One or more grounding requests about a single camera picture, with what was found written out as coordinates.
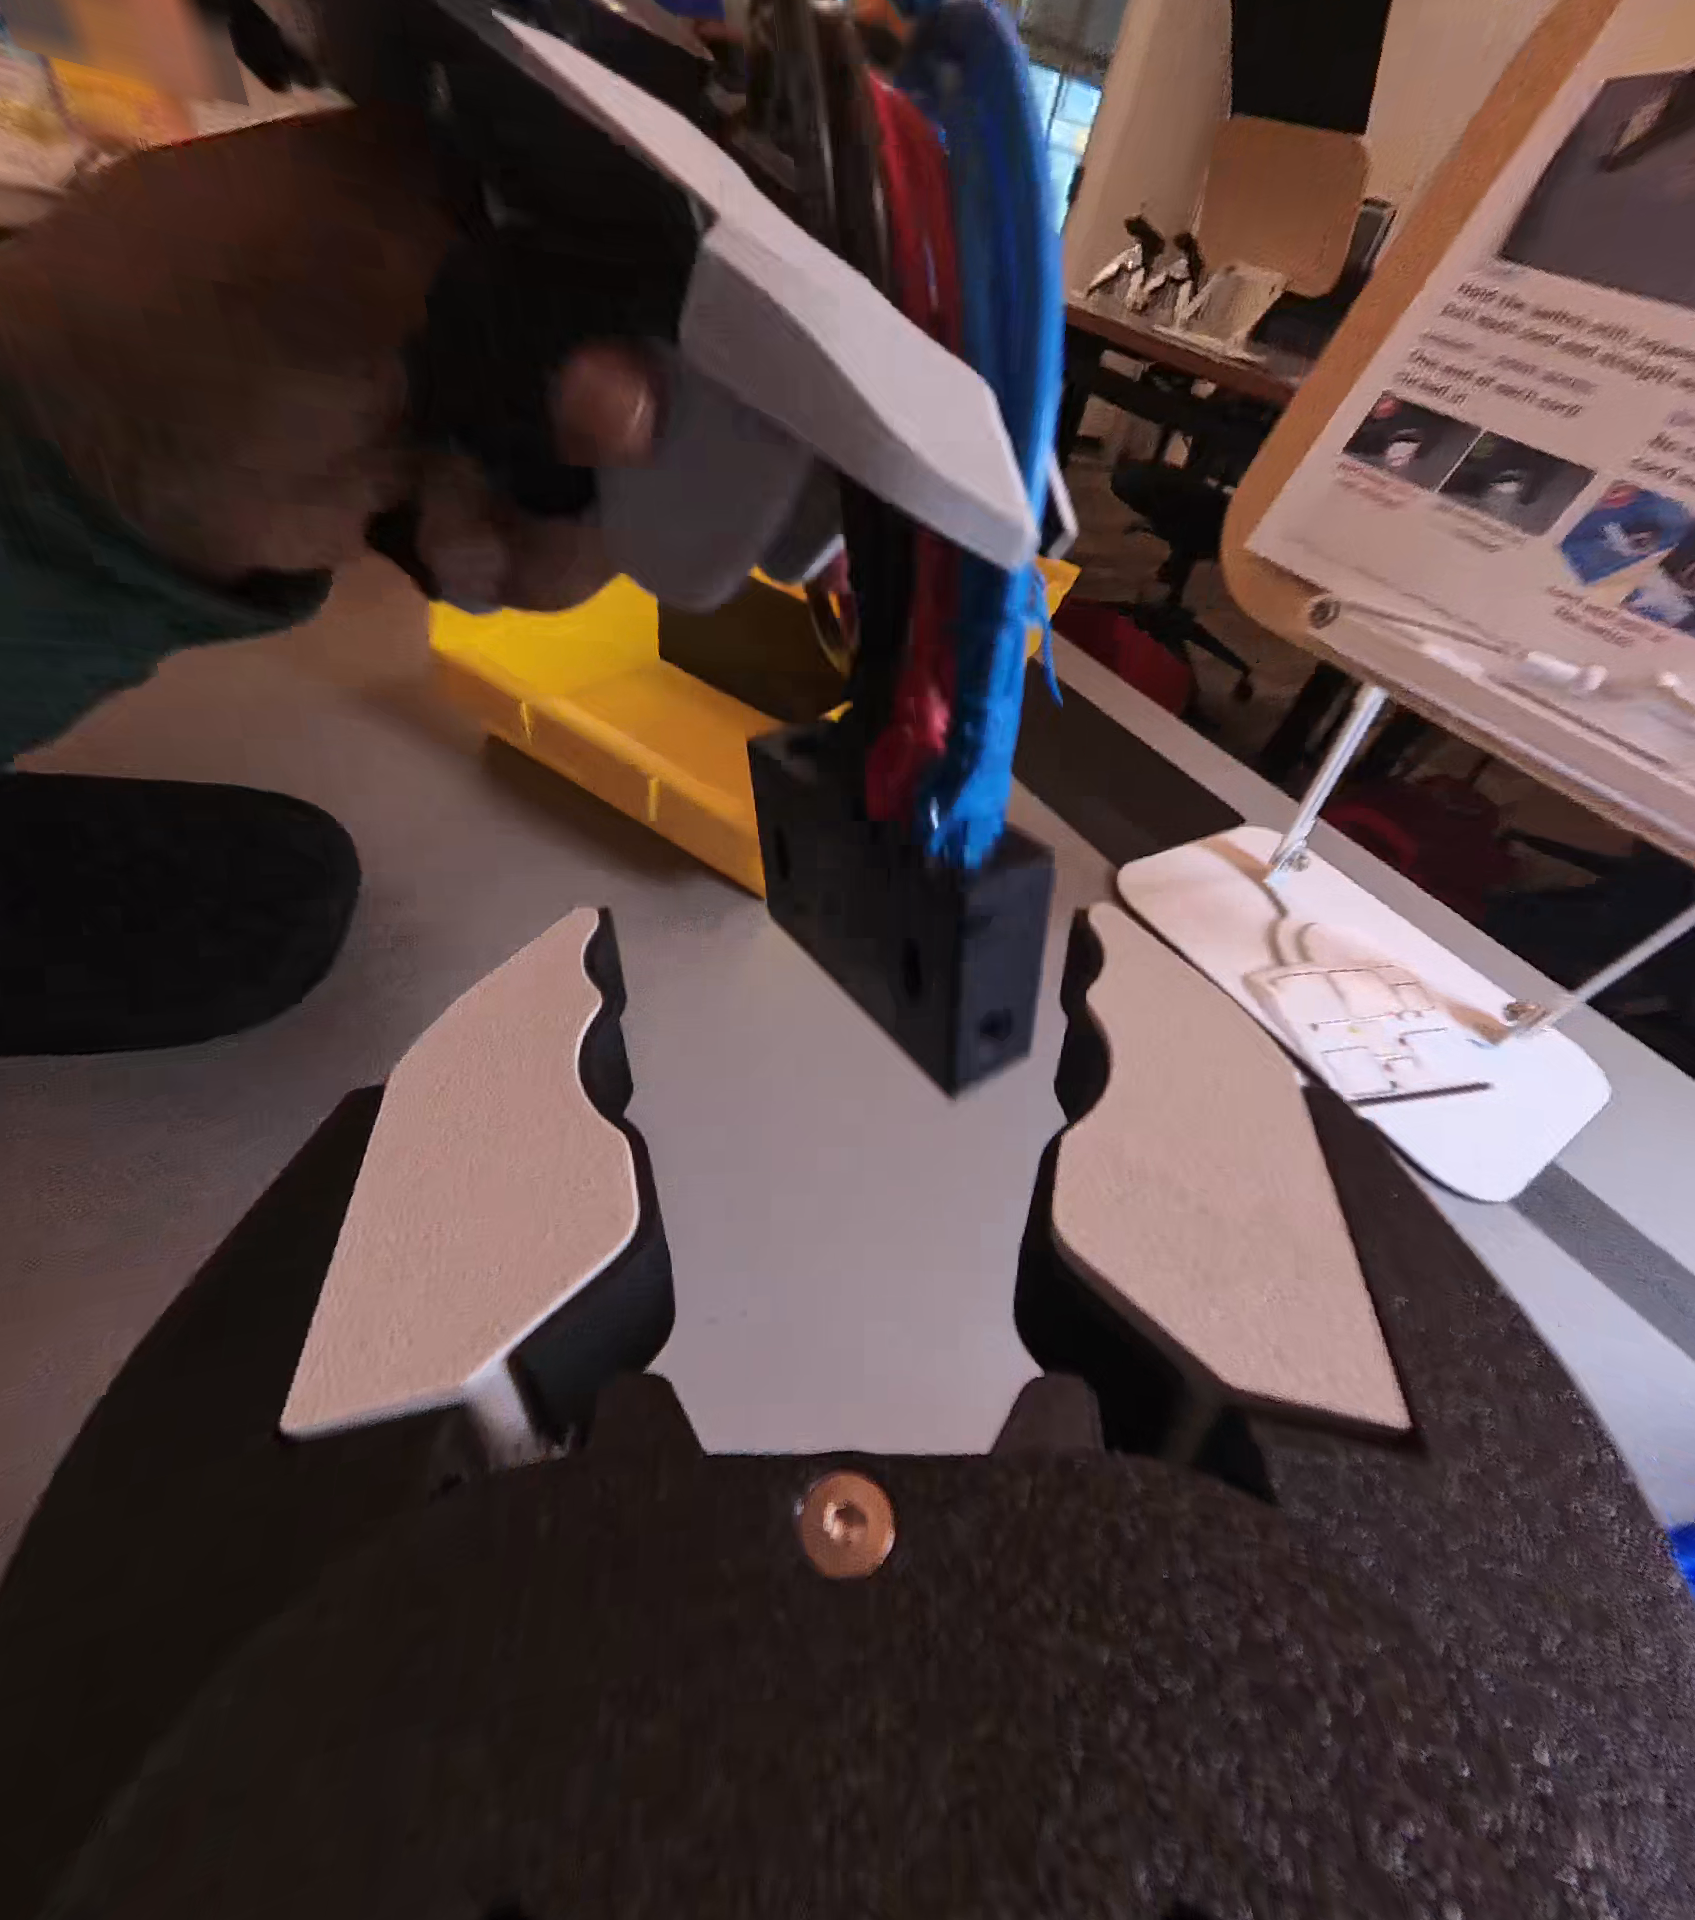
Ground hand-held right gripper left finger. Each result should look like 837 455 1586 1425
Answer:
279 906 677 1470

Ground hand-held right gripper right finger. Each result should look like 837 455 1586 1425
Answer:
1014 905 1415 1501

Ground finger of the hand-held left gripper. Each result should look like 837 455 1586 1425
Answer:
478 7 1047 573
596 350 852 616

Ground red ethernet cable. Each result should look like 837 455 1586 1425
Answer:
857 68 977 840

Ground black network switch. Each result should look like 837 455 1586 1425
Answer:
743 723 1057 1100

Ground person's left hand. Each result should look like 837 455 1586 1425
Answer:
0 102 672 611

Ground yellow plastic bin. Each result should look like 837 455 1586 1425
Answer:
424 551 1090 897

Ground wooden background table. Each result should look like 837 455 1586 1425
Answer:
1062 297 1302 410

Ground metal tools on table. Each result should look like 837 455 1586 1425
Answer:
1082 208 1285 347

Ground black office chair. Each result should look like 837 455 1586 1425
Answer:
1104 450 1256 708

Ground black tape strip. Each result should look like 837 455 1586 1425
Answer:
1514 1162 1695 1428

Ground pale wooden panel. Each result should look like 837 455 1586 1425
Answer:
1190 115 1371 303

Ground wooden instruction sheet board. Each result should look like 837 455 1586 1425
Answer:
1218 0 1695 919

